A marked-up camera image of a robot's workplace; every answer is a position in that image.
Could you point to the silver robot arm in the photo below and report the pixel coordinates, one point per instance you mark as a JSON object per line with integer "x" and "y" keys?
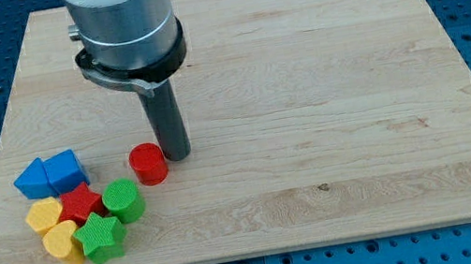
{"x": 128, "y": 45}

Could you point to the green star block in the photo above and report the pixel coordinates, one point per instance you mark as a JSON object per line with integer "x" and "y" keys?
{"x": 102, "y": 238}

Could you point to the red star block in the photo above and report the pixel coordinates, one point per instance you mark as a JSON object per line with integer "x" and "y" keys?
{"x": 79, "y": 203}

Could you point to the blue cube block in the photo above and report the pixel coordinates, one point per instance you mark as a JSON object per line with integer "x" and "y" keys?
{"x": 65, "y": 172}

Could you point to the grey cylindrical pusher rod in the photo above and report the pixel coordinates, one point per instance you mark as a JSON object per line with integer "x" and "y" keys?
{"x": 166, "y": 120}

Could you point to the wooden board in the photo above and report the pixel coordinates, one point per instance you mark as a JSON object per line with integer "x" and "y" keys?
{"x": 312, "y": 123}

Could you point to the red cylinder block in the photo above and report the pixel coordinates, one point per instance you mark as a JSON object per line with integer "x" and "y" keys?
{"x": 148, "y": 163}

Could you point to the green cylinder block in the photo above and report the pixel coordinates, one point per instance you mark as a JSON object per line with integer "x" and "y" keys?
{"x": 124, "y": 200}

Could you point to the yellow heart block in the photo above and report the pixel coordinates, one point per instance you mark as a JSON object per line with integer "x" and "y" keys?
{"x": 62, "y": 245}

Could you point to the blue triangle block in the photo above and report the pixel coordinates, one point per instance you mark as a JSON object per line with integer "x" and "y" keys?
{"x": 33, "y": 181}

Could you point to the yellow hexagon block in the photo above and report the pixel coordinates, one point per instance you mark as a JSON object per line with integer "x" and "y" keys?
{"x": 43, "y": 215}

